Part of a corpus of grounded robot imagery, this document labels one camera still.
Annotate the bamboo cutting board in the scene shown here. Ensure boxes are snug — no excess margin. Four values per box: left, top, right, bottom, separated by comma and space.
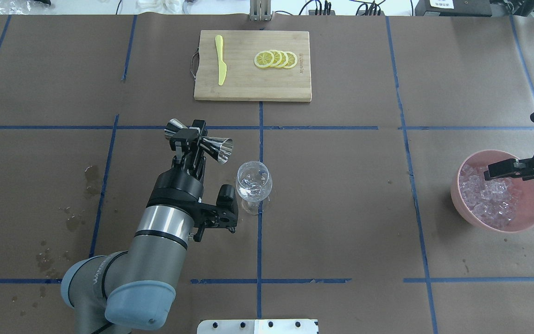
194, 30, 313, 103

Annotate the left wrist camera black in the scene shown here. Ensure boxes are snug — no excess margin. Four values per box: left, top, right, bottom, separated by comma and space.
193, 184, 239, 242

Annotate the ice cubes pile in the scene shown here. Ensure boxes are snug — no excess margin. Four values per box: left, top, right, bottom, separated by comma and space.
458, 164, 522, 230

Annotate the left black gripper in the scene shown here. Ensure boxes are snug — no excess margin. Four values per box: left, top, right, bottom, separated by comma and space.
146, 120, 208, 209

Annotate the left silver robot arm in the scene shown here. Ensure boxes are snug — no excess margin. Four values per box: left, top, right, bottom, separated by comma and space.
61, 119, 237, 334

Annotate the steel jigger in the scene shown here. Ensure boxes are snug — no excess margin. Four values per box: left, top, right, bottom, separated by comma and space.
165, 118, 234, 164

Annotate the yellow plastic knife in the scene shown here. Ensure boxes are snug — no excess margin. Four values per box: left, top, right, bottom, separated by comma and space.
215, 35, 228, 85

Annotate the black box device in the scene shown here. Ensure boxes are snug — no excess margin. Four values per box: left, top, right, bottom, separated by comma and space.
414, 0, 492, 17

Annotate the aluminium frame post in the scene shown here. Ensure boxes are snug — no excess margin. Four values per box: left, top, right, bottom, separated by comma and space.
249, 0, 273, 22

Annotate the pink ice bowl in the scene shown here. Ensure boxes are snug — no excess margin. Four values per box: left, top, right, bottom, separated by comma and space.
451, 150, 534, 233

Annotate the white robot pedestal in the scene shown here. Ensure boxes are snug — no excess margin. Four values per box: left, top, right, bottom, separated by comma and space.
197, 319, 319, 334

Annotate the clear wine glass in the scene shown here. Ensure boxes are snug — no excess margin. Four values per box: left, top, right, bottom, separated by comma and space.
235, 161, 273, 216

